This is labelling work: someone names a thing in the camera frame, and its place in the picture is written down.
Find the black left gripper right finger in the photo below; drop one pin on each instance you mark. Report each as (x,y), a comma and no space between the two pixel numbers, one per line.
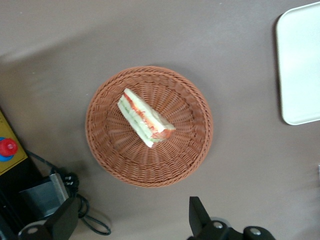
(202,225)

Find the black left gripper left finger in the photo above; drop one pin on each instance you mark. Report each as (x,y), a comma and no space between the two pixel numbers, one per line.
(60,220)

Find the triangular layered sandwich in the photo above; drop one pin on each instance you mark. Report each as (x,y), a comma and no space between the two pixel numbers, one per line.
(142,117)

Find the round brown wicker basket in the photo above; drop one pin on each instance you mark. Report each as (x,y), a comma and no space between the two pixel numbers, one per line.
(175,155)

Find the beige rectangular tray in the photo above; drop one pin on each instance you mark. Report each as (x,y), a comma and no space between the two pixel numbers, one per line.
(300,65)

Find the black power plug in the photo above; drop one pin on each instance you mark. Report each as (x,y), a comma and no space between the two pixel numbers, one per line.
(71,182)

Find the black appliance with yellow panel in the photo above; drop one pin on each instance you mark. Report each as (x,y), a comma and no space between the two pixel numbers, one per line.
(15,180)

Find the red emergency stop button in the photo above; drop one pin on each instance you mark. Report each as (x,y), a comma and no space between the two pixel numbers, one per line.
(8,147)

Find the grey metal bracket box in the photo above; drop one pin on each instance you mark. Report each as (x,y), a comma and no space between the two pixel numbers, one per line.
(42,197)

